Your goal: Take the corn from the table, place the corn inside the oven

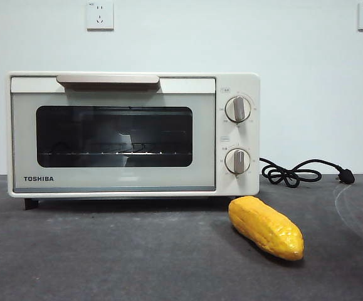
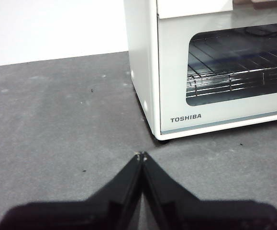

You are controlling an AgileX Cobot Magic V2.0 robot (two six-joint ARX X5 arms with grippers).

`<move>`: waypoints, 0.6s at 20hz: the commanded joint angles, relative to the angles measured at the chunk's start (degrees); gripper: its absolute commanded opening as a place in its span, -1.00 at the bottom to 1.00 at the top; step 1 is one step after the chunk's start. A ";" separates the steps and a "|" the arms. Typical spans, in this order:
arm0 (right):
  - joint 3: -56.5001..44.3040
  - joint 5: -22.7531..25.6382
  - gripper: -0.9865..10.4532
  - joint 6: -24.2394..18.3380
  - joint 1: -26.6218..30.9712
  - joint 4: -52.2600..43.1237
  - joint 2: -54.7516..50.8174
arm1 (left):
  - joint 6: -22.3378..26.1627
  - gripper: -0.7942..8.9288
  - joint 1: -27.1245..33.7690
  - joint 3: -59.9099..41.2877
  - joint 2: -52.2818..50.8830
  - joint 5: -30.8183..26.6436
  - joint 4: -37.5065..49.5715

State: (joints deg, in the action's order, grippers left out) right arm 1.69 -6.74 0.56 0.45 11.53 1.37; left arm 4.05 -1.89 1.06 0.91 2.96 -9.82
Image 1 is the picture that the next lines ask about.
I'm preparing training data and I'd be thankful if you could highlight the glass oven door with handle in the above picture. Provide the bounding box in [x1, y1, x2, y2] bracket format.
[10, 74, 217, 192]

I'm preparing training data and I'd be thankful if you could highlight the yellow corn cob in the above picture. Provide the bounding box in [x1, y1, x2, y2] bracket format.
[228, 196, 305, 261]

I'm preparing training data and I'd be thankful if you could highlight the white Toshiba toaster oven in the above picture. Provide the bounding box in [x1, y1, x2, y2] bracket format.
[6, 70, 261, 211]

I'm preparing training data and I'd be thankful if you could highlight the white timer knob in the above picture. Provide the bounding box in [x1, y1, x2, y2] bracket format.
[224, 149, 251, 175]

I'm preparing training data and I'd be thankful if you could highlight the white temperature knob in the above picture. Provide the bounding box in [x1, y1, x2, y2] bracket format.
[224, 96, 253, 123]

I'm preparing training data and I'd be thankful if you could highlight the metal wire oven rack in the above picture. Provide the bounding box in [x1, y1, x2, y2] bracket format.
[39, 142, 191, 157]

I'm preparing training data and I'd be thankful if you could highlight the black oven power cable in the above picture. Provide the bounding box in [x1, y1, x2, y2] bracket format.
[258, 157, 356, 186]

